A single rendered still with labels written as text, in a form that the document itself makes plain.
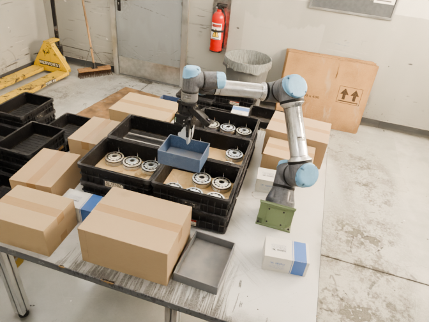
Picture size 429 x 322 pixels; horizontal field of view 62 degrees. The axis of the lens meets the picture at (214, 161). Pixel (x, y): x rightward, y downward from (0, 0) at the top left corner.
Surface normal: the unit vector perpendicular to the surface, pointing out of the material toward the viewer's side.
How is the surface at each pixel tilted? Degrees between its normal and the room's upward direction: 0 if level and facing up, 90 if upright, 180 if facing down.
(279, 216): 90
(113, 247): 90
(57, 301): 0
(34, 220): 0
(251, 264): 0
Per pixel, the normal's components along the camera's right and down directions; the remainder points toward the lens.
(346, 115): -0.27, 0.25
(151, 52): -0.29, 0.52
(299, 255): 0.09, -0.82
